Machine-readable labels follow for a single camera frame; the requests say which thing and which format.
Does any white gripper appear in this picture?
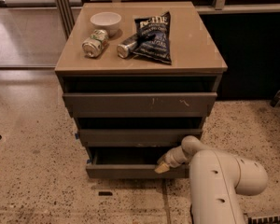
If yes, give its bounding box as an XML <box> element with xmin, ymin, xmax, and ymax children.
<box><xmin>155</xmin><ymin>147</ymin><xmax>188</xmax><ymax>174</ymax></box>

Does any grey drawer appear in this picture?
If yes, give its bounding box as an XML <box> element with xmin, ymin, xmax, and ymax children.
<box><xmin>63</xmin><ymin>92</ymin><xmax>217</xmax><ymax>118</ymax></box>
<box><xmin>86</xmin><ymin>147</ymin><xmax>189</xmax><ymax>179</ymax></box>
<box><xmin>78</xmin><ymin>129</ymin><xmax>203</xmax><ymax>147</ymax></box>

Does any grey middle drawer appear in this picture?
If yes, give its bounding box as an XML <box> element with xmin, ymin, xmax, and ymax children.
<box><xmin>78</xmin><ymin>129</ymin><xmax>203</xmax><ymax>147</ymax></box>

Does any grey drawer cabinet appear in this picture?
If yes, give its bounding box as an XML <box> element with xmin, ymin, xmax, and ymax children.
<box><xmin>54</xmin><ymin>1</ymin><xmax>229</xmax><ymax>174</ymax></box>

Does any green white soda can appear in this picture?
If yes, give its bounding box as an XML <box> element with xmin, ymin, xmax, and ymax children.
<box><xmin>82</xmin><ymin>29</ymin><xmax>109</xmax><ymax>58</ymax></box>

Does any dark object by wall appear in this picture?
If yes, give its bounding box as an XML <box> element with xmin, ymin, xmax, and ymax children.
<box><xmin>270</xmin><ymin>90</ymin><xmax>280</xmax><ymax>107</ymax></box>

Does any grey top drawer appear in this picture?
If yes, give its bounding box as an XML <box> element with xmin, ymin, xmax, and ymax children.
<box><xmin>63</xmin><ymin>92</ymin><xmax>217</xmax><ymax>118</ymax></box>

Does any grey bottom drawer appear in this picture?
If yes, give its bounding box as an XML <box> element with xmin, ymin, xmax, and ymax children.
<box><xmin>86</xmin><ymin>147</ymin><xmax>189</xmax><ymax>179</ymax></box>

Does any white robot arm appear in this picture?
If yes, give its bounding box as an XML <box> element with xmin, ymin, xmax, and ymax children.
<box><xmin>155</xmin><ymin>135</ymin><xmax>268</xmax><ymax>224</ymax></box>

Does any silver dark soda can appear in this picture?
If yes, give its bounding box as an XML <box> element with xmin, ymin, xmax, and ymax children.
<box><xmin>117</xmin><ymin>34</ymin><xmax>138</xmax><ymax>59</ymax></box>

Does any grey power strip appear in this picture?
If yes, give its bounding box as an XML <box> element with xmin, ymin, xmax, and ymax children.
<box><xmin>245</xmin><ymin>214</ymin><xmax>280</xmax><ymax>224</ymax></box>

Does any white bowl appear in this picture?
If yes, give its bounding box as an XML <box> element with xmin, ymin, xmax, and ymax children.
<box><xmin>91</xmin><ymin>12</ymin><xmax>121</xmax><ymax>36</ymax></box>

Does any dark blue chip bag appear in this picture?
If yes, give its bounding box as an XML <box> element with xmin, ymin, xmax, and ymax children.
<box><xmin>133</xmin><ymin>11</ymin><xmax>172</xmax><ymax>64</ymax></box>

